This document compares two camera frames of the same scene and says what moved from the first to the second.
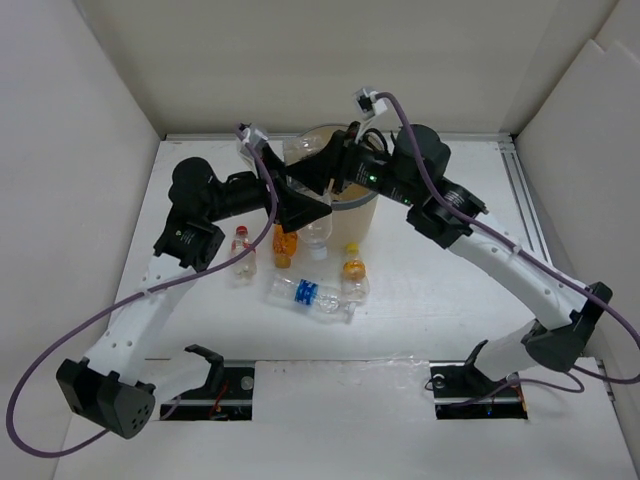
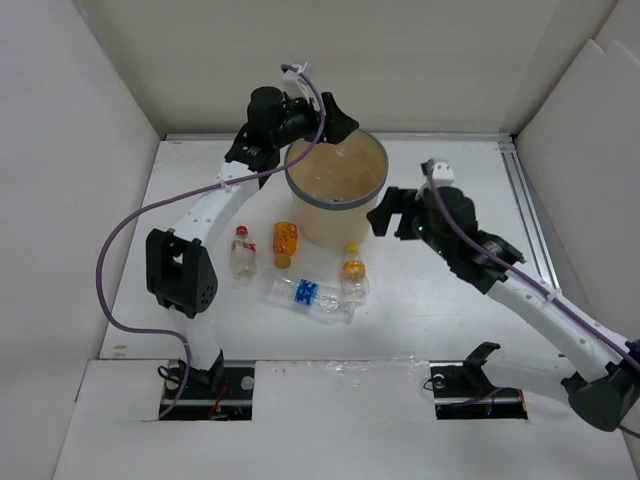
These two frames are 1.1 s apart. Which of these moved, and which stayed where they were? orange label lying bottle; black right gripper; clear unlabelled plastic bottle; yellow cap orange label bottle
Moved: black right gripper; clear unlabelled plastic bottle
Stayed: yellow cap orange label bottle; orange label lying bottle
